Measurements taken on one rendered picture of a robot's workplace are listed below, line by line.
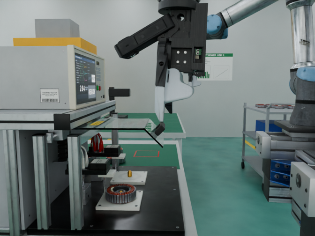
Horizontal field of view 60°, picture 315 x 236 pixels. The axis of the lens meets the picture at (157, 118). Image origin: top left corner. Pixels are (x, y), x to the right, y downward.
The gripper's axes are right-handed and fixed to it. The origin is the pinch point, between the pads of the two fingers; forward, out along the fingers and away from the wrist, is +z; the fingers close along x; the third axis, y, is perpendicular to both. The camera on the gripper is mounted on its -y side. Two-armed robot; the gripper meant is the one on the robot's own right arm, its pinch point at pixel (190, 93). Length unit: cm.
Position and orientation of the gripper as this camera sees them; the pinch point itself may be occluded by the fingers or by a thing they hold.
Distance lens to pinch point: 138.9
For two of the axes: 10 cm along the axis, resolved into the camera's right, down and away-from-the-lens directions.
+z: 0.0, 9.9, 1.2
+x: 1.7, -1.2, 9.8
